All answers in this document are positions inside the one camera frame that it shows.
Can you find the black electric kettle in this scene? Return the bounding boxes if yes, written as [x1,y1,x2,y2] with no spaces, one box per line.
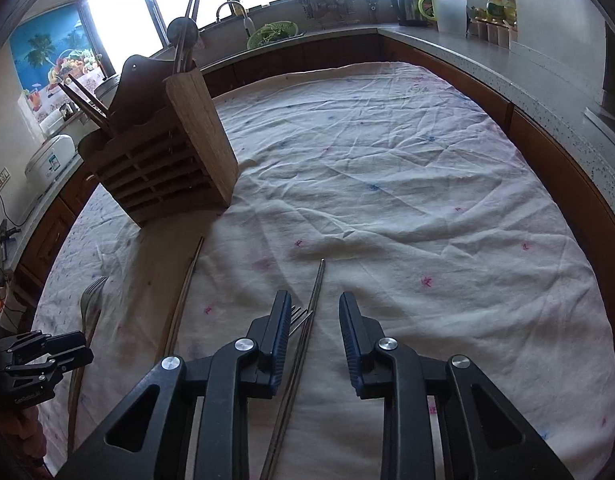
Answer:
[390,0,427,26]

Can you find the green vegetable colander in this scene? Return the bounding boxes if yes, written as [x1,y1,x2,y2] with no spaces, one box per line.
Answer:
[247,21,299,50]

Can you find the white rice cooker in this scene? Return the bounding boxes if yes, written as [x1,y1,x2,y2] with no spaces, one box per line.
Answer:
[24,133,76,194]

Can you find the wooden utensil holder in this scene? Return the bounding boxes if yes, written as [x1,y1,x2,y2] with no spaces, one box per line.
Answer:
[78,55,238,226]

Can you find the wooden chopstick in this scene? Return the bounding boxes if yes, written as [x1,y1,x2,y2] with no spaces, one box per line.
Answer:
[58,77,116,136]
[155,236,204,362]

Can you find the tropical fruit poster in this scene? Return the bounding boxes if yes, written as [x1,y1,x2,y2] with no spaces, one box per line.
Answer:
[9,4,105,122]

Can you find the chrome sink faucet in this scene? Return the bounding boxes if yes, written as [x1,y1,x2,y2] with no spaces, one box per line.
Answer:
[216,0,256,38]

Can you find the white plastic pitcher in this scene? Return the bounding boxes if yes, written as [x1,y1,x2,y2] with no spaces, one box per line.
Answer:
[418,0,468,36]

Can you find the wooden chopstick in holder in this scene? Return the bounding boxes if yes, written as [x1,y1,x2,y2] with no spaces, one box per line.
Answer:
[58,77,116,136]

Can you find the steel fork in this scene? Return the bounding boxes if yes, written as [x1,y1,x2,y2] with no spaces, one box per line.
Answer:
[289,306,312,337]
[67,276,108,456]

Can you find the steel spoon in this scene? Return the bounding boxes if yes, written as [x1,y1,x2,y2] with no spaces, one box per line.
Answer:
[166,16,199,74]

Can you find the steel fork on left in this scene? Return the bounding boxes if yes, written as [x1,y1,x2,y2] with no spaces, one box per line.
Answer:
[67,276,108,456]

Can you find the steel fork on right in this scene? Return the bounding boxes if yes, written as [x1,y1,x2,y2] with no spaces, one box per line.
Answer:
[289,306,312,337]

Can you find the white floral tablecloth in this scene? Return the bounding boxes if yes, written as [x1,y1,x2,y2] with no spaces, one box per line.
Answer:
[34,63,615,479]

